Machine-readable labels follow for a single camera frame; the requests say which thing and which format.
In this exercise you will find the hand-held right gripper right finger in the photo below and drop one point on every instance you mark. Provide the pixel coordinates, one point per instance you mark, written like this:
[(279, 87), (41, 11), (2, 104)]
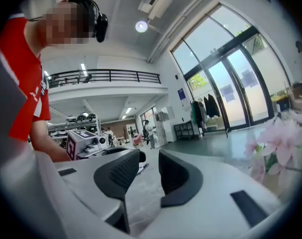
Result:
[(210, 195)]

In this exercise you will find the yellow lidded bin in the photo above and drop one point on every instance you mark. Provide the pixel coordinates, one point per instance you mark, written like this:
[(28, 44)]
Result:
[(280, 103)]

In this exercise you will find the glass double door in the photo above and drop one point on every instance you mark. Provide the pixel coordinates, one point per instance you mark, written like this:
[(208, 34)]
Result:
[(235, 83)]

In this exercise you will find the black balcony railing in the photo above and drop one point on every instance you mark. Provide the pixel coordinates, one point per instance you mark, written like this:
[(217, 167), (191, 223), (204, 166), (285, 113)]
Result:
[(103, 75)]

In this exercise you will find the black shelf unit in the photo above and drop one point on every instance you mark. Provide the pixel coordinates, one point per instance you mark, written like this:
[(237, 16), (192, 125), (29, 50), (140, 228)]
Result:
[(183, 131)]

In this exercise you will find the blue wall poster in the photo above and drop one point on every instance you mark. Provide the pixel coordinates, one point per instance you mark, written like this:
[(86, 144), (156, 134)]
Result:
[(181, 97)]

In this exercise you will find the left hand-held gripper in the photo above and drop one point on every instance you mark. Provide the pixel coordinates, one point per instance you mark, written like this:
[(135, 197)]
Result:
[(77, 143)]

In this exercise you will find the person's head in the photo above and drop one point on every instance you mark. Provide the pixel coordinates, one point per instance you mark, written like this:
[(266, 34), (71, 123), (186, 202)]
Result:
[(63, 26)]

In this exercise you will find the grey marble table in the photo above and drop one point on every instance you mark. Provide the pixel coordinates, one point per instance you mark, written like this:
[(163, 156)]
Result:
[(146, 183)]

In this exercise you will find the coat rack with clothes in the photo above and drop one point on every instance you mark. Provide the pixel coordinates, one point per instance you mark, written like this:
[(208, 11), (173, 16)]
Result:
[(205, 108)]

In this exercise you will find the white cabinet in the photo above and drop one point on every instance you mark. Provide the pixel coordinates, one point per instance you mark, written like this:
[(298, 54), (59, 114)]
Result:
[(164, 126)]

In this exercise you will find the round ceiling light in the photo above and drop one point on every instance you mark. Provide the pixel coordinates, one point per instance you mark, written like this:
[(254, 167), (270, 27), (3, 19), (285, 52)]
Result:
[(141, 26)]

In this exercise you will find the black headset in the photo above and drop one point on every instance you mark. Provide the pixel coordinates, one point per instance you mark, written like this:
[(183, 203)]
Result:
[(101, 26)]

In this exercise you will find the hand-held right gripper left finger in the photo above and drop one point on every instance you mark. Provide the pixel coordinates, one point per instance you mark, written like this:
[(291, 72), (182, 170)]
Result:
[(91, 183)]

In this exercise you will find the pink flowers in pot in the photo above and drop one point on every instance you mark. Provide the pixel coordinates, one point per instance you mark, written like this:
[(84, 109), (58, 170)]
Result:
[(280, 141)]

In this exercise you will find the person's left forearm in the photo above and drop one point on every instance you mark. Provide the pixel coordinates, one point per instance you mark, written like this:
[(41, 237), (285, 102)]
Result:
[(46, 143)]

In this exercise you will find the person's red shirt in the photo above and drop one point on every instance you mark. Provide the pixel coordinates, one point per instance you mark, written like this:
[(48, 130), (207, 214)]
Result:
[(24, 78)]

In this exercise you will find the shelf of helmets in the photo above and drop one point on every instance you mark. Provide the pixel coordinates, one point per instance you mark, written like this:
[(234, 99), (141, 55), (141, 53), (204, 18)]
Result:
[(76, 126)]

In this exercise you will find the pink chair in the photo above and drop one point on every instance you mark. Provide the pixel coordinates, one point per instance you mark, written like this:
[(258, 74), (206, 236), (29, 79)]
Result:
[(137, 140)]

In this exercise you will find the open cardboard box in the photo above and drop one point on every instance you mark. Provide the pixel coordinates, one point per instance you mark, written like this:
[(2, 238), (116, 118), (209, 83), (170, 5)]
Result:
[(300, 96)]

